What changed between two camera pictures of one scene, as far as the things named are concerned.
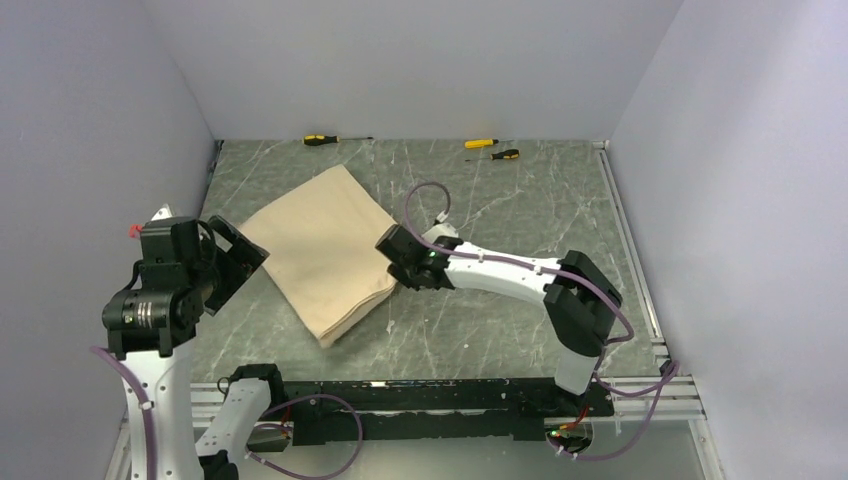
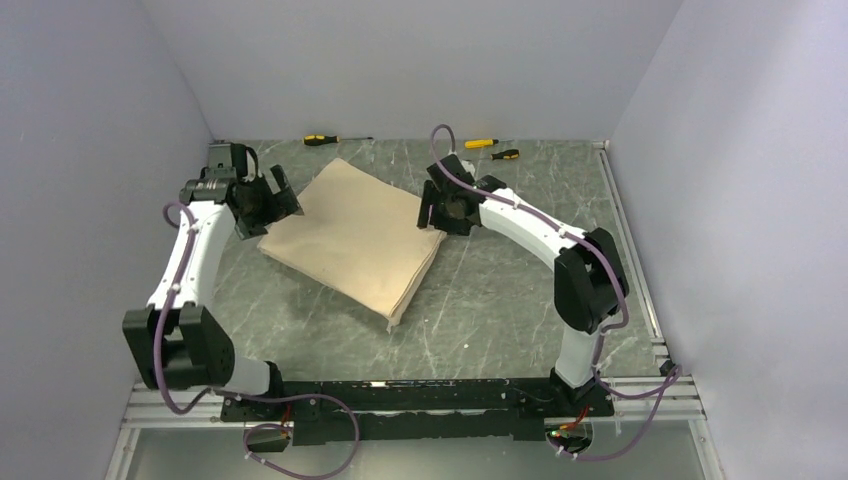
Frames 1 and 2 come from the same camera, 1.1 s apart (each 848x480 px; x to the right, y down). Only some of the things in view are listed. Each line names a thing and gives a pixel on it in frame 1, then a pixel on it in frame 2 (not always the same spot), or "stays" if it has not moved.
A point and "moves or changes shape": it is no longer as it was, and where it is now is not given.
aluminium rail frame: [668, 402] stays
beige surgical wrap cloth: [321, 238] moves or changes shape
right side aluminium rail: [631, 246] stays
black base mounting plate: [346, 410] stays
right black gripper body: [404, 276] → [444, 218]
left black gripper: [241, 258] → [282, 203]
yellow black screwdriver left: [320, 140] stays
